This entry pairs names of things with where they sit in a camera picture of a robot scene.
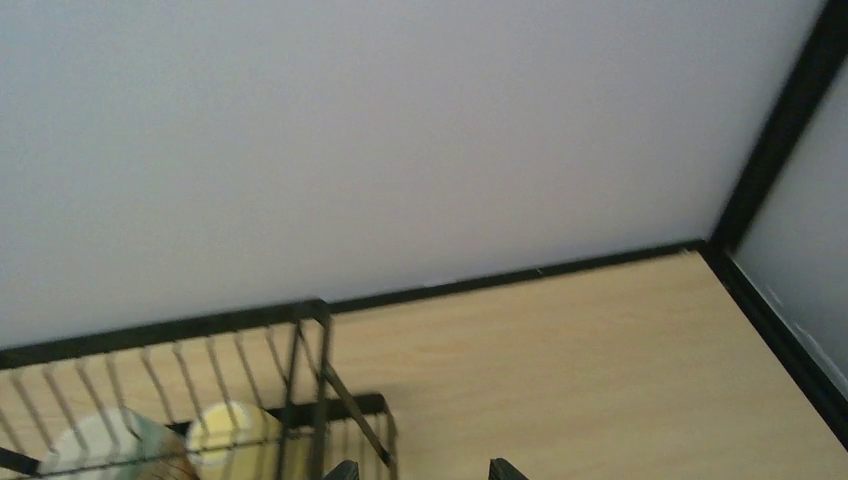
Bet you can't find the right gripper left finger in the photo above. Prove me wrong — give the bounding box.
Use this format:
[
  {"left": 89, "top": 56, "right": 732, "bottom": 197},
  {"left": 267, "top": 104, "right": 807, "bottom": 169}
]
[{"left": 323, "top": 460, "right": 359, "bottom": 480}]

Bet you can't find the black wire dish rack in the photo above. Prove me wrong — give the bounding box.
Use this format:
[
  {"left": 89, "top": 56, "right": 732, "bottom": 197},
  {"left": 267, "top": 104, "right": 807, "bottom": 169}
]
[{"left": 1, "top": 300, "right": 399, "bottom": 479}]

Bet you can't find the beige patterned mug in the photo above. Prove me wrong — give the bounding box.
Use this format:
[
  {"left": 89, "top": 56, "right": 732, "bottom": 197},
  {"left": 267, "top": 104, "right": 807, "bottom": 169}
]
[{"left": 38, "top": 407, "right": 196, "bottom": 480}]

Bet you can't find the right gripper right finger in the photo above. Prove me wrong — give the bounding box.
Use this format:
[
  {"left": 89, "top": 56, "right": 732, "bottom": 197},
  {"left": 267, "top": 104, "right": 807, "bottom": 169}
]
[{"left": 488, "top": 458, "right": 528, "bottom": 480}]

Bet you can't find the yellow cup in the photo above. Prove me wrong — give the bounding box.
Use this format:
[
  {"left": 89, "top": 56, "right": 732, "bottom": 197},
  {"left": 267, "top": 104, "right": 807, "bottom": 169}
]
[{"left": 185, "top": 401, "right": 310, "bottom": 479}]

